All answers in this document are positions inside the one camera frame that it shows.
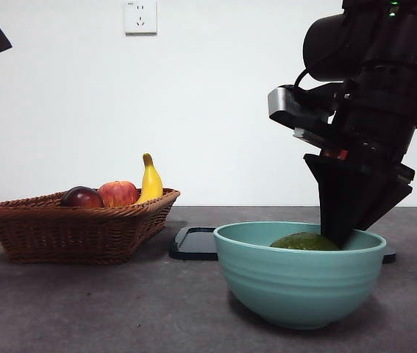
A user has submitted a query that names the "dark red plum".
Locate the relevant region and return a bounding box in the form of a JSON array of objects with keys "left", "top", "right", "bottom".
[{"left": 60, "top": 186, "right": 104, "bottom": 208}]

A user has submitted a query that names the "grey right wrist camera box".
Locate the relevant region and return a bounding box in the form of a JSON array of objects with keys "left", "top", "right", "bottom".
[{"left": 267, "top": 85, "right": 336, "bottom": 129}]

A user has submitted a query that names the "green avocado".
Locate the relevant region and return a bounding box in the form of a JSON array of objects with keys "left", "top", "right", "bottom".
[{"left": 269, "top": 232, "right": 341, "bottom": 252}]

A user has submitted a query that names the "yellow banana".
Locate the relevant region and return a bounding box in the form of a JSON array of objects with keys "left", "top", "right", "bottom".
[{"left": 134, "top": 153, "right": 164, "bottom": 205}]

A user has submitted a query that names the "white wall socket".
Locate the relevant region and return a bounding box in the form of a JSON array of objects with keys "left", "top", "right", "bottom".
[{"left": 124, "top": 0, "right": 157, "bottom": 36}]

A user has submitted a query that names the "black rectangular tray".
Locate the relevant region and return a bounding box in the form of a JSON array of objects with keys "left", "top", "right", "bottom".
[{"left": 168, "top": 227, "right": 396, "bottom": 264}]

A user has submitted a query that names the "red yellow apple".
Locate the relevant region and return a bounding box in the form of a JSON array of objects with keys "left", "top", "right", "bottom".
[{"left": 97, "top": 179, "right": 140, "bottom": 207}]

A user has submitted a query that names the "teal ceramic bowl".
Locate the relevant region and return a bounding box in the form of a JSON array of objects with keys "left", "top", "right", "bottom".
[{"left": 213, "top": 221, "right": 388, "bottom": 331}]

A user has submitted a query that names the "brown wicker basket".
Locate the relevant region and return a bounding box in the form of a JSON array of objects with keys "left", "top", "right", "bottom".
[{"left": 0, "top": 188, "right": 181, "bottom": 265}]

